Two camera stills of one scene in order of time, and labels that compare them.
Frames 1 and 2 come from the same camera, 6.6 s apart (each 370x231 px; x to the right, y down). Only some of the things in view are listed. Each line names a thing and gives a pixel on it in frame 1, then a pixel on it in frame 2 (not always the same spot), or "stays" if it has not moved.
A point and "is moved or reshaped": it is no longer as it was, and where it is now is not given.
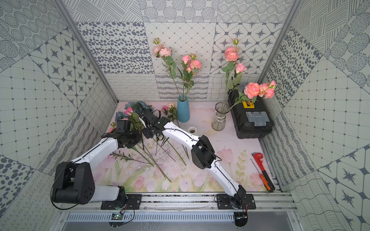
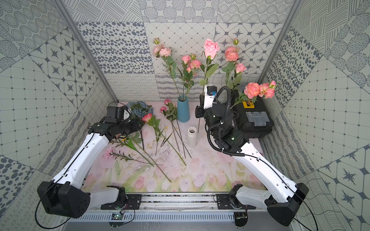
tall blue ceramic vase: [183, 112] stays
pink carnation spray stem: [161, 51] stays
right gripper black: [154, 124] -> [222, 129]
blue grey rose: [138, 105] stays
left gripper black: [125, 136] -> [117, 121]
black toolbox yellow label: [252, 118] stays
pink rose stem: [135, 121] is moved or reshaped
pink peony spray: [252, 90] stays
